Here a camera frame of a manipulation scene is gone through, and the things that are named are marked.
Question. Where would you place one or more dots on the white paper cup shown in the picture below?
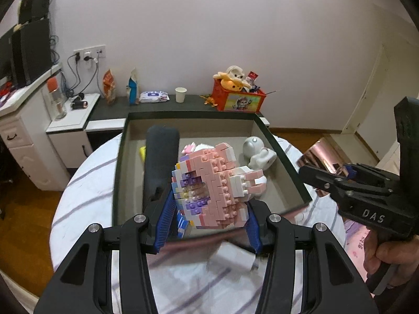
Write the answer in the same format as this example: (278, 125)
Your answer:
(180, 93)

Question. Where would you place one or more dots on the white wall power strip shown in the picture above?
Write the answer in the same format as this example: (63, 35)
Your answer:
(91, 53)

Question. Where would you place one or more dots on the black box on tower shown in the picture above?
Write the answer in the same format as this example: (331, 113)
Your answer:
(33, 10)

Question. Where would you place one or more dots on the wet wipes pack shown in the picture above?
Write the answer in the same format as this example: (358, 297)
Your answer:
(151, 97)

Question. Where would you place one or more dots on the white striped quilted tablecloth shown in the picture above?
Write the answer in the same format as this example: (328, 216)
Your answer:
(184, 281)

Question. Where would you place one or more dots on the white desk with drawers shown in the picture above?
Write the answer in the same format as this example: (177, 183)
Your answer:
(24, 122)

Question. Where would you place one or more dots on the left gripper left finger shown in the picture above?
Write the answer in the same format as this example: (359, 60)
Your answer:
(160, 214)

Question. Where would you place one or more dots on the orange toy storage box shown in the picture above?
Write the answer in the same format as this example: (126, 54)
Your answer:
(243, 102)

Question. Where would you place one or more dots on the rose gold metal cylinder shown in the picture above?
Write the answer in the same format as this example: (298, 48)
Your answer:
(326, 155)

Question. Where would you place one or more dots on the black remote control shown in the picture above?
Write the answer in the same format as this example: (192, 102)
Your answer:
(162, 145)

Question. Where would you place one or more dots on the yellow plush toy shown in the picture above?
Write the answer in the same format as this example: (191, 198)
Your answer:
(233, 83)

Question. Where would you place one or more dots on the pink box with black rim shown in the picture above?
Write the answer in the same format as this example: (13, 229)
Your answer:
(284, 192)

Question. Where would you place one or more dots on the white plush monkey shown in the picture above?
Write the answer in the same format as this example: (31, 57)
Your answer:
(235, 73)

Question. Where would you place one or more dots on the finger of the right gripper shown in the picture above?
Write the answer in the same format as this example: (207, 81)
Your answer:
(322, 180)
(351, 170)

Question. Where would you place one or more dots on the black low shelf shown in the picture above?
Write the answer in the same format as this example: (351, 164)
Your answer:
(163, 107)

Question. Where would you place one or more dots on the pink white block figure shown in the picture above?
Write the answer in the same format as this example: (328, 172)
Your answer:
(193, 147)

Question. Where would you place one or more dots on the clear bottle red cap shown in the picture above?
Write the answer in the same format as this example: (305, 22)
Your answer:
(56, 98)

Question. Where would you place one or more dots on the orange snack bag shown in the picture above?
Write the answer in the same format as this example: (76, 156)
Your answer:
(109, 87)

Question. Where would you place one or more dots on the white square charger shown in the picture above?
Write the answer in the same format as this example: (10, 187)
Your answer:
(234, 258)

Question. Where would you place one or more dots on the pink brick block toy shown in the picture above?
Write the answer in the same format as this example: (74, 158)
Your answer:
(211, 190)

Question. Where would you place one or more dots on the blue white snack bag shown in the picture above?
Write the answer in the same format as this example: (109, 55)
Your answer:
(133, 88)

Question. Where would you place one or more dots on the low white side cabinet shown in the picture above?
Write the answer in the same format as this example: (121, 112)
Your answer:
(76, 136)

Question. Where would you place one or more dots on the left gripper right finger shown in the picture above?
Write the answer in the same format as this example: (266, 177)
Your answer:
(258, 233)

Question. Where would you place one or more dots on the black computer monitor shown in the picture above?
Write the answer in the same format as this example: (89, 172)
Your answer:
(6, 56)

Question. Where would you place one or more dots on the person's right hand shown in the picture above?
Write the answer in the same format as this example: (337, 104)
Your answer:
(403, 254)

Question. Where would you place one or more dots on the yellow highlighter pen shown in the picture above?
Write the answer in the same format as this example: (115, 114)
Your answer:
(142, 153)

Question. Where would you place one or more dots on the black computer tower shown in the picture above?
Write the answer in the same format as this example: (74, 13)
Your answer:
(30, 52)

